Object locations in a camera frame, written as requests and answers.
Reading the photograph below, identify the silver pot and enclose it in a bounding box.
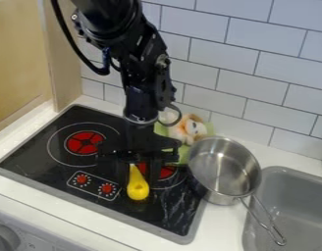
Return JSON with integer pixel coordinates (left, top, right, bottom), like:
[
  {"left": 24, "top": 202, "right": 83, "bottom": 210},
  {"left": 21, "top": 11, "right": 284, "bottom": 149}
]
[{"left": 186, "top": 135, "right": 289, "bottom": 247}]

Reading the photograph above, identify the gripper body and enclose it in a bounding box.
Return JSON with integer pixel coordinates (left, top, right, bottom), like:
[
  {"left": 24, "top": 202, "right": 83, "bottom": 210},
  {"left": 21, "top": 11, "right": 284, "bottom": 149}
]
[{"left": 96, "top": 117, "right": 184, "bottom": 165}]

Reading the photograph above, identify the green cloth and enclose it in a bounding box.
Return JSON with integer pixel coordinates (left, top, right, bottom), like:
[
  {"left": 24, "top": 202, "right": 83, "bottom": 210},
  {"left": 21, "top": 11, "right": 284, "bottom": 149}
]
[{"left": 152, "top": 120, "right": 218, "bottom": 167}]

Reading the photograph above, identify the toy stove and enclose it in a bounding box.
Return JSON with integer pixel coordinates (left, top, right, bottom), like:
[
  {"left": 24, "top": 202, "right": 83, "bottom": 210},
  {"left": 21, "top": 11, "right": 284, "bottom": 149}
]
[{"left": 0, "top": 103, "right": 209, "bottom": 246}]

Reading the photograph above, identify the plush lion toy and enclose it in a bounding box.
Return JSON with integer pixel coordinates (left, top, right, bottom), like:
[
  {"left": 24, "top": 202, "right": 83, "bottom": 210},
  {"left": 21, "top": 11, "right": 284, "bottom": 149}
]
[{"left": 159, "top": 110, "right": 210, "bottom": 147}]

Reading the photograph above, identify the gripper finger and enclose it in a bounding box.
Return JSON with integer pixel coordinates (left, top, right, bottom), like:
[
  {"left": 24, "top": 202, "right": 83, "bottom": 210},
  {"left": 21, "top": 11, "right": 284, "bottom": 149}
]
[
  {"left": 146, "top": 160, "right": 164, "bottom": 183},
  {"left": 111, "top": 160, "right": 132, "bottom": 188}
]

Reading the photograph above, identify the toy sink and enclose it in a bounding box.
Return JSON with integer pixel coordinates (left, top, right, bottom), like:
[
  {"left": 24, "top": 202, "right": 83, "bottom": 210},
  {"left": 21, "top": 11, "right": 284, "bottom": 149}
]
[{"left": 240, "top": 165, "right": 322, "bottom": 251}]

